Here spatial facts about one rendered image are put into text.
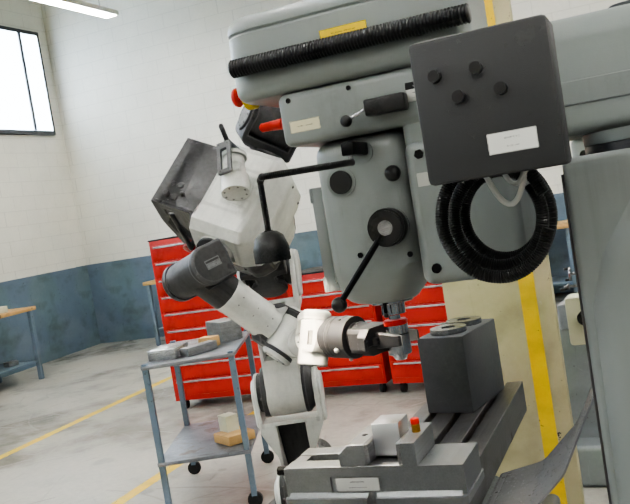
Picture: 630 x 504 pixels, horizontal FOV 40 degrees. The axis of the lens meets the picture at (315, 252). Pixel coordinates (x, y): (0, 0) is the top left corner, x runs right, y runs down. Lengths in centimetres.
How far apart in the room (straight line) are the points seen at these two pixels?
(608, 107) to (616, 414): 50
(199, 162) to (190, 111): 1005
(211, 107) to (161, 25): 138
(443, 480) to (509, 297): 192
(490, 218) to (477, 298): 193
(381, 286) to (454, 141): 44
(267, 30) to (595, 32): 58
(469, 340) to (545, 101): 97
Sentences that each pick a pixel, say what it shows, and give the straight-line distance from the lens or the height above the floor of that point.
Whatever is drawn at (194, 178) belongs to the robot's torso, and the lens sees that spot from 214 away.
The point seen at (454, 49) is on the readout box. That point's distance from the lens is 127.
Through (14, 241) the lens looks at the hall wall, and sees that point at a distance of 1217.
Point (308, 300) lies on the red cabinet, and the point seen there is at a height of 79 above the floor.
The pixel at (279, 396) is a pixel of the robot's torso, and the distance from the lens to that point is 241.
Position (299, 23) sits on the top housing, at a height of 185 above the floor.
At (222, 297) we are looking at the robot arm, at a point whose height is 134.
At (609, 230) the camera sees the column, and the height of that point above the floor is 140.
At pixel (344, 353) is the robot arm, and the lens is 176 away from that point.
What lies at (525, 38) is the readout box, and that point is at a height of 170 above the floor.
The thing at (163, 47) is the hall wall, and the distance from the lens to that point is 1249.
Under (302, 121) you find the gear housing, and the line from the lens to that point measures 160.
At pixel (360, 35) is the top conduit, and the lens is 153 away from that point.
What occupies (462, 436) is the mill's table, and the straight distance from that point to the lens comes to 193.
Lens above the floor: 151
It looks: 3 degrees down
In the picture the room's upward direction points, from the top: 9 degrees counter-clockwise
